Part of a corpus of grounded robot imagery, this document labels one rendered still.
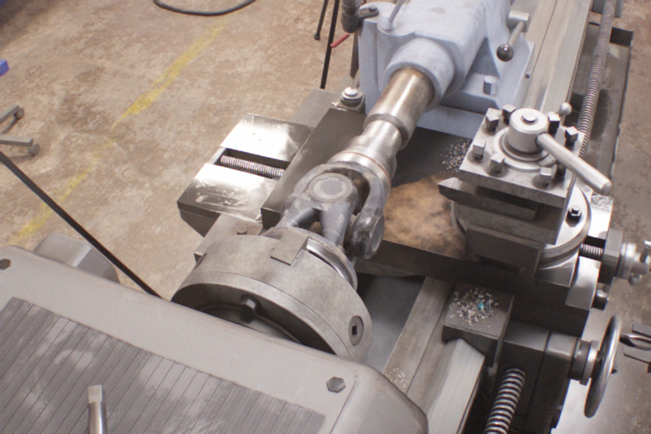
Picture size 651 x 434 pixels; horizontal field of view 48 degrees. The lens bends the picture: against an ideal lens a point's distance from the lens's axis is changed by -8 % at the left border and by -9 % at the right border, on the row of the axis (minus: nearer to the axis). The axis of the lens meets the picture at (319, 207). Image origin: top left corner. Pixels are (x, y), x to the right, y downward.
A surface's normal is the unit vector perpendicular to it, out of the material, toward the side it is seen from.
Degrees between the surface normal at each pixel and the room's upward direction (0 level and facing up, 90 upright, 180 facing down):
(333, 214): 8
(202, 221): 90
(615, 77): 0
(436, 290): 0
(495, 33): 76
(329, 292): 40
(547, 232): 90
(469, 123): 90
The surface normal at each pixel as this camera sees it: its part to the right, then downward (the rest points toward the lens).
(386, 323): 0.06, -0.75
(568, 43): 0.49, -0.46
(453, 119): -0.40, 0.64
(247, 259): -0.17, -0.75
